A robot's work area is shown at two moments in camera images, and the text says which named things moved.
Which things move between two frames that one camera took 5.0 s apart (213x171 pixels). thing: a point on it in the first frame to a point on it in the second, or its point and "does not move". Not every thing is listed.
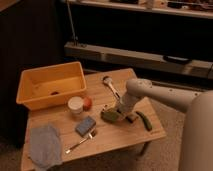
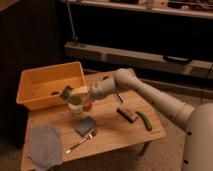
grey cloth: [45, 146] does not move
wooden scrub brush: [131, 118] does not move
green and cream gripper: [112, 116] to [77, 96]
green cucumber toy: [147, 124] does not move
